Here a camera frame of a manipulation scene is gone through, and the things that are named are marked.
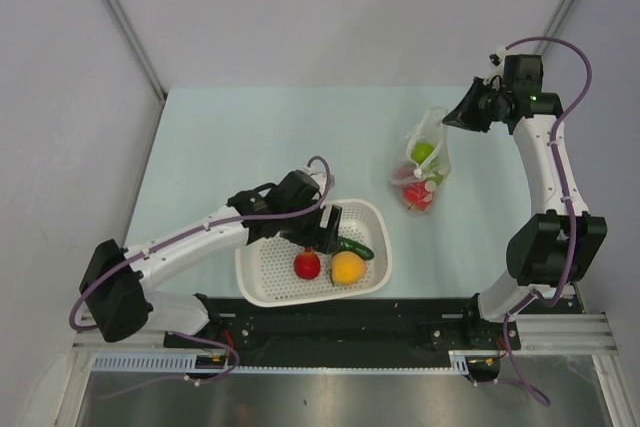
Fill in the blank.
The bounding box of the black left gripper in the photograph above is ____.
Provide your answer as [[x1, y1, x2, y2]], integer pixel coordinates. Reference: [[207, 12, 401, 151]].
[[280, 199, 341, 254]]

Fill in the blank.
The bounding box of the green fake cucumber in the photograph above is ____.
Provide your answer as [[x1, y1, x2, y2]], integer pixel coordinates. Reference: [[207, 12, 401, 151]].
[[338, 236, 375, 261]]

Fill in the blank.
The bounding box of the red fake pepper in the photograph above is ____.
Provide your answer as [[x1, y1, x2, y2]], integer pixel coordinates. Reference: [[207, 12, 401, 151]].
[[293, 249, 322, 280]]

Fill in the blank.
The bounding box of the orange yellow fake fruit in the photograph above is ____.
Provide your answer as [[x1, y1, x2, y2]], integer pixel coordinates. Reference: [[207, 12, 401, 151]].
[[331, 251, 367, 286]]

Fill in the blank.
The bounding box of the clear polka dot zip bag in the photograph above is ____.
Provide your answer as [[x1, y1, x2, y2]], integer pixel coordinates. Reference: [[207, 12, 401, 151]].
[[388, 107, 451, 215]]

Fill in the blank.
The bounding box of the red fake apple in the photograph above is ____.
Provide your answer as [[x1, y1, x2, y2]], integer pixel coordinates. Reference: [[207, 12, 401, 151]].
[[402, 181, 438, 212]]

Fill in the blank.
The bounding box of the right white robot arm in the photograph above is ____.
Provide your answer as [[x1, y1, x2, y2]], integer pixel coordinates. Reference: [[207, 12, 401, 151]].
[[443, 51, 608, 348]]

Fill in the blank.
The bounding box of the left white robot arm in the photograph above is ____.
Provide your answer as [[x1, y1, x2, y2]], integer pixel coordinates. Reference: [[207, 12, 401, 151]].
[[79, 168, 342, 347]]

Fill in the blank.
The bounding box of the white perforated plastic basket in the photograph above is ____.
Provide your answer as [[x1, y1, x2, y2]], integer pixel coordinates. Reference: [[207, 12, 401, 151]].
[[235, 199, 393, 308]]

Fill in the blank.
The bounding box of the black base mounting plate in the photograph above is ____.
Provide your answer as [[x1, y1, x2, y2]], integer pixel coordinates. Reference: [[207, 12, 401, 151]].
[[160, 299, 524, 369]]

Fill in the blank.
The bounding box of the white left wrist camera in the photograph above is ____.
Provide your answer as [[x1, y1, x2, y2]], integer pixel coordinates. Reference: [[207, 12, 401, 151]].
[[303, 168, 335, 193]]

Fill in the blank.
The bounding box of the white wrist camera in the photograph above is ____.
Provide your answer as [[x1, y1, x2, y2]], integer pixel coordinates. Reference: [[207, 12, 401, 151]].
[[489, 46, 508, 68], [303, 168, 335, 193]]

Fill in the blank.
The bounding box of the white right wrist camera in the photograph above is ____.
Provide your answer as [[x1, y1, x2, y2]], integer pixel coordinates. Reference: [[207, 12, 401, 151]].
[[489, 46, 508, 68]]

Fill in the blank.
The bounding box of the white slotted cable duct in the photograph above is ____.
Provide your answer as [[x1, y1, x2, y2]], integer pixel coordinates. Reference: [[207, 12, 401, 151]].
[[91, 350, 503, 376]]

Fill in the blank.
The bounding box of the aluminium front rail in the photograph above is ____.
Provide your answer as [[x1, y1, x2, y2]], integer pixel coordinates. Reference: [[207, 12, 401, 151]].
[[72, 311, 619, 353]]

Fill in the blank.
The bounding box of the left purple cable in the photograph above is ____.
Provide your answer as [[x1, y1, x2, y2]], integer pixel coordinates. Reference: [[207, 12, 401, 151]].
[[68, 156, 335, 401]]

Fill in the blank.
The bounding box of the left aluminium frame post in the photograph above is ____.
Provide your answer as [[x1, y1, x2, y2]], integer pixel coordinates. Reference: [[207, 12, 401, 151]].
[[101, 0, 168, 106]]

